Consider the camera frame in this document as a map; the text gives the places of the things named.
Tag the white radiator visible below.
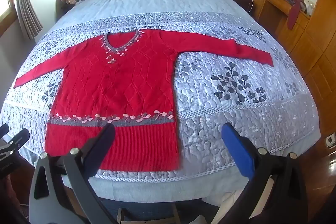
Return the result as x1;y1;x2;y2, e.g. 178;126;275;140
14;0;44;41

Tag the white cloth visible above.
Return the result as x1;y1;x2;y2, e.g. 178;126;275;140
223;185;247;214

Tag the wall socket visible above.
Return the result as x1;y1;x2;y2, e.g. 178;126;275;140
325;133;336;148

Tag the grey floral quilted bedspread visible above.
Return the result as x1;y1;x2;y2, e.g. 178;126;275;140
0;0;322;203

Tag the red knitted sweater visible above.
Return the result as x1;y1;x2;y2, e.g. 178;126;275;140
14;29;274;171

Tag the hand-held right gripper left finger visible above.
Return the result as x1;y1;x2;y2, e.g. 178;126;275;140
28;123;117;224

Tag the wooden window frame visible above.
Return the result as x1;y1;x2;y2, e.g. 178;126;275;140
0;0;17;35

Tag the dark red hanging cloth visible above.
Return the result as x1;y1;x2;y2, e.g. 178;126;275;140
287;0;305;30

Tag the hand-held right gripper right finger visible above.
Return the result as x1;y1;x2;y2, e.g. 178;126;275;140
221;123;309;224

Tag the wooden cabinet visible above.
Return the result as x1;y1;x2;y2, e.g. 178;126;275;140
252;0;336;135

